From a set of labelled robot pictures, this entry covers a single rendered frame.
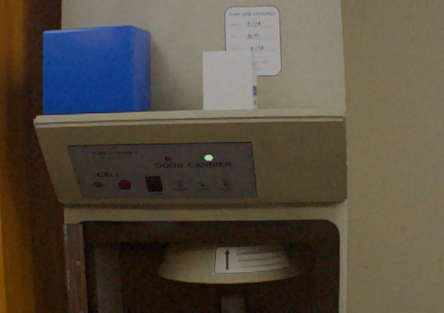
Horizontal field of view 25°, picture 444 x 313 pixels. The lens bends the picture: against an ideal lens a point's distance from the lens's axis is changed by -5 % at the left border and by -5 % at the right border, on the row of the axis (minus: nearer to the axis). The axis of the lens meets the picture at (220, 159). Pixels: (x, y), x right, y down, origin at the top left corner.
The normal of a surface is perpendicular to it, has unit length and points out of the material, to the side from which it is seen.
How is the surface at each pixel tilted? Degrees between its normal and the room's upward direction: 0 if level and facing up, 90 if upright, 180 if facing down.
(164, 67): 90
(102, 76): 90
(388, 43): 90
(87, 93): 90
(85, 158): 135
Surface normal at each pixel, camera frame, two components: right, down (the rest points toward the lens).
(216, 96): -0.12, 0.05
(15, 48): 0.99, -0.01
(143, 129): -0.07, 0.74
